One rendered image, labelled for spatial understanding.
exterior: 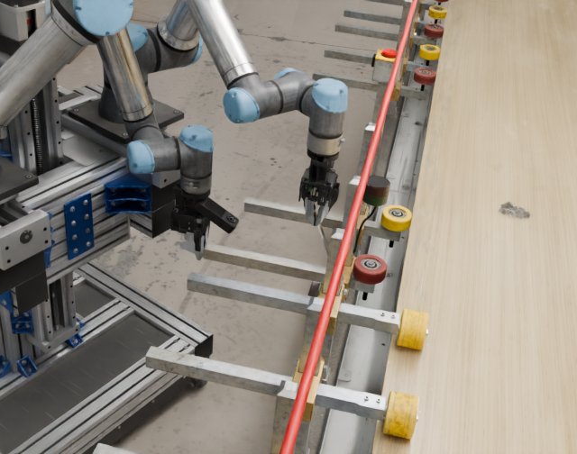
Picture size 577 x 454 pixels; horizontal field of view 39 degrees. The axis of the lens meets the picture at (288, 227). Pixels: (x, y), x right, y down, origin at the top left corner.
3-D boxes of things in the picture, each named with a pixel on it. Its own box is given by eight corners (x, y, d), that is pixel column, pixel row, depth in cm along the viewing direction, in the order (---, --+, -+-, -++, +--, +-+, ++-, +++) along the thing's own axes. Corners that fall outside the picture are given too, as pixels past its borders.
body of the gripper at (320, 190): (297, 204, 180) (301, 156, 173) (304, 185, 187) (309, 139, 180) (330, 210, 179) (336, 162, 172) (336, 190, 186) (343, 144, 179)
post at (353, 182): (325, 335, 212) (348, 179, 186) (327, 327, 215) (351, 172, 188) (338, 338, 212) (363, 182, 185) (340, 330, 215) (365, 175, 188)
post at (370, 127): (342, 275, 232) (364, 126, 205) (343, 267, 235) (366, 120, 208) (353, 277, 231) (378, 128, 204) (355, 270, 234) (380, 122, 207)
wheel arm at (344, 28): (334, 33, 346) (335, 23, 343) (335, 31, 349) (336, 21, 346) (435, 49, 340) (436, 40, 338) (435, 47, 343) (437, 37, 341)
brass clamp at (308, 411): (281, 415, 150) (283, 396, 147) (296, 367, 161) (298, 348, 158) (314, 423, 149) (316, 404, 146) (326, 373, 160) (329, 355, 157)
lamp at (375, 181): (351, 260, 196) (362, 185, 184) (353, 247, 201) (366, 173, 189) (374, 265, 196) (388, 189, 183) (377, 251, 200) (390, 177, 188)
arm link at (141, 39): (95, 73, 215) (92, 24, 208) (139, 65, 223) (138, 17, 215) (115, 90, 208) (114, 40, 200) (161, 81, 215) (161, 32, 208)
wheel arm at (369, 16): (343, 18, 367) (343, 9, 365) (343, 16, 370) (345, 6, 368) (437, 33, 362) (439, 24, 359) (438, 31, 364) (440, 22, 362)
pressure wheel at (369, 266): (345, 305, 197) (352, 267, 191) (351, 286, 204) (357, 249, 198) (378, 312, 196) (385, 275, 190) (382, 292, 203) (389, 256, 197)
